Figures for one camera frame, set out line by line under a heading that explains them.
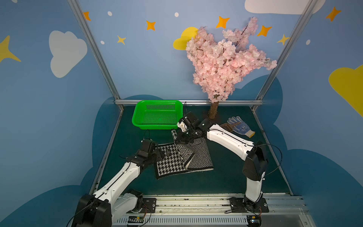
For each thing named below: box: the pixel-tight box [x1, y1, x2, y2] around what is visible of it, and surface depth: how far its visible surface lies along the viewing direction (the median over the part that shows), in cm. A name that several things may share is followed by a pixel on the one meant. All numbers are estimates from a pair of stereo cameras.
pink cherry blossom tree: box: [185, 17, 277, 119], surface depth 75 cm
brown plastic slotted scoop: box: [219, 122, 238, 133], surface depth 112 cm
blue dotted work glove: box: [226, 115, 256, 139], surface depth 110 cm
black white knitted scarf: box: [155, 129, 215, 180], surface depth 88 cm
